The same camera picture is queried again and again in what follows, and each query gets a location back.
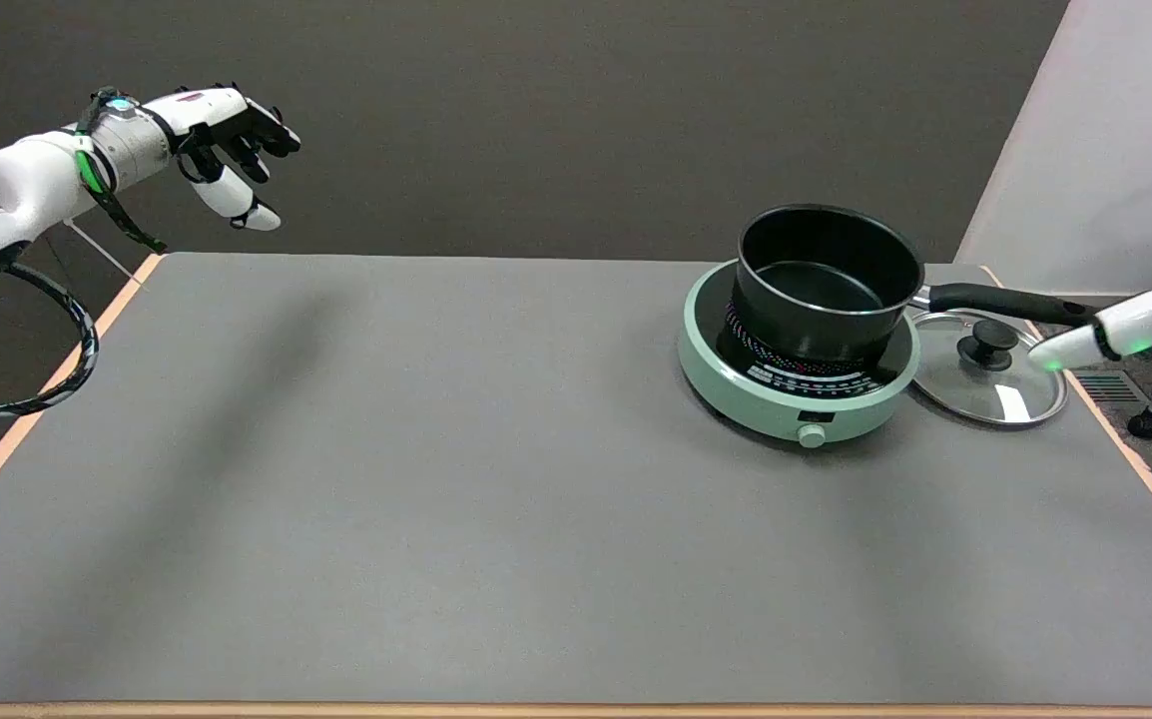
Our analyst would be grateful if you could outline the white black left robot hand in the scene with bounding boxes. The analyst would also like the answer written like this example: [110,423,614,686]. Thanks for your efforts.
[142,83,302,233]

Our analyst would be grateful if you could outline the gray table mat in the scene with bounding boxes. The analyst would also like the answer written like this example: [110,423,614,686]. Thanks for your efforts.
[0,252,1152,706]

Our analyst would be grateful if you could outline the black green wrist cable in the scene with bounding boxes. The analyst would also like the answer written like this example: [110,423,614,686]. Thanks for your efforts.
[75,88,170,254]

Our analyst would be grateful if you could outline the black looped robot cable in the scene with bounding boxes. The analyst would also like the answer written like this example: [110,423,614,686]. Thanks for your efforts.
[0,262,100,420]

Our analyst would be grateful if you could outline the mint green induction cooker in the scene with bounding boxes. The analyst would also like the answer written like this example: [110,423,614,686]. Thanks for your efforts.
[677,260,922,448]

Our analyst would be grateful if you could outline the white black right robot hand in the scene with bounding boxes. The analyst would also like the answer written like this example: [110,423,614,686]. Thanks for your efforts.
[1028,124,1152,372]

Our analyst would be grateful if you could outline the metal floor vent grille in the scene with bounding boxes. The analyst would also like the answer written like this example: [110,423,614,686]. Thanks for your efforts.
[1075,369,1151,405]

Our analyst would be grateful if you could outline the black pot with handle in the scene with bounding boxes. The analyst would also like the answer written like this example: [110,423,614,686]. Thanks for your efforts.
[731,204,1101,365]

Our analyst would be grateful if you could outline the glass pot lid black knob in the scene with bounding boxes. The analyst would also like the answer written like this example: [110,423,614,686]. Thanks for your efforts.
[907,310,1069,428]

